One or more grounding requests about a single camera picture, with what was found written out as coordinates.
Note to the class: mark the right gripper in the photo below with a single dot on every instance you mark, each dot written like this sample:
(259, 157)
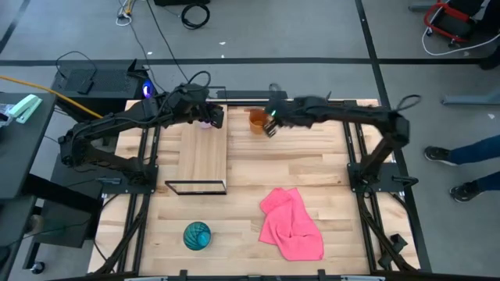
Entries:
(293, 113)

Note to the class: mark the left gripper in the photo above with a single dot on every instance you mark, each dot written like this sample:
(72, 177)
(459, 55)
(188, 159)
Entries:
(199, 111)

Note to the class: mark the orange mug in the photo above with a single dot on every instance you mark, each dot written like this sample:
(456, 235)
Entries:
(257, 123)

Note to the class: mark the light purple mug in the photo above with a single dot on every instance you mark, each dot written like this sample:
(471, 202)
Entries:
(205, 125)

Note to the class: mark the teal ribbed cup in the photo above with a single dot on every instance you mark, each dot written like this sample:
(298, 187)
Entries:
(197, 236)

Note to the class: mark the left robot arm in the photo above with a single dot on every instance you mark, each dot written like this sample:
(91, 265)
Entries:
(117, 119)

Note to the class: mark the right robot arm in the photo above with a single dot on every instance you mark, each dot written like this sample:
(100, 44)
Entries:
(351, 111)

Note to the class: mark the pink cloth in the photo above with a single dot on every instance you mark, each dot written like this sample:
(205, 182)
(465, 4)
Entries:
(291, 226)

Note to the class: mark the black computer tower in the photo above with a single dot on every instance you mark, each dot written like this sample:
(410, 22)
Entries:
(109, 84)

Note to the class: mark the small black device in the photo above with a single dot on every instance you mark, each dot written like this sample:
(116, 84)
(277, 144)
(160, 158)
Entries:
(85, 87)

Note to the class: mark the black stand base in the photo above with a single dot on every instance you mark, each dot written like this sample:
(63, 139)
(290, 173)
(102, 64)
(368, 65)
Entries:
(66, 218)

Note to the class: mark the mint green stapler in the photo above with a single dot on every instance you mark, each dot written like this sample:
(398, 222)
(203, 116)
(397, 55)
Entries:
(25, 108)

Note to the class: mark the grey desk foot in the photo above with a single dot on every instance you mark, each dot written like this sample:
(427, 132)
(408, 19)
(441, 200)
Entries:
(468, 99)

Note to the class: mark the person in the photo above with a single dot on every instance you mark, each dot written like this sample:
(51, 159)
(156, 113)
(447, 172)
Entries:
(468, 154)
(490, 58)

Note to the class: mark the black desk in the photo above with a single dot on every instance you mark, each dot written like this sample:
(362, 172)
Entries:
(19, 156)

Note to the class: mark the red cart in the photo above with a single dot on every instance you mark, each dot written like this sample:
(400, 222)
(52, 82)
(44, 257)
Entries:
(449, 23)

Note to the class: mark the clear plastic packet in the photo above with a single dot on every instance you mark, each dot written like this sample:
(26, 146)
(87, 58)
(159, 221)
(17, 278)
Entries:
(4, 115)

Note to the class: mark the black caster wheel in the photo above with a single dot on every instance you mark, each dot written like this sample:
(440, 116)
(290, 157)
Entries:
(38, 267)

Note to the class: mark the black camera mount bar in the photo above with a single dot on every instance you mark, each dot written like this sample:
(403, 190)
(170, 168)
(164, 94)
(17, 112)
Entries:
(250, 94)

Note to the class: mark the black table frame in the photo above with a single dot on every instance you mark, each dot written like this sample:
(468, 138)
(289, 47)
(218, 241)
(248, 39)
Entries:
(370, 250)

